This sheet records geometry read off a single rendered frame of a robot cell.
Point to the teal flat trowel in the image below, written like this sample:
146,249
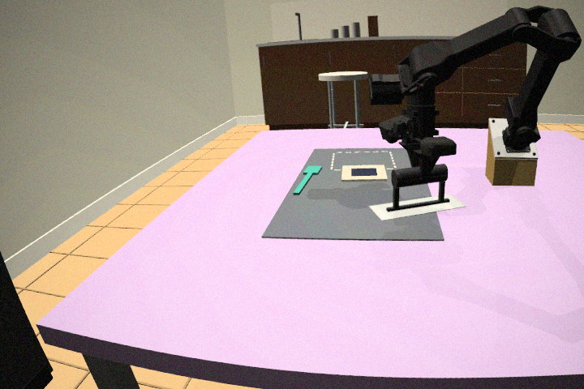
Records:
309,171

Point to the cream square tile with dark blue centre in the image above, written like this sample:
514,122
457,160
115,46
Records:
353,173

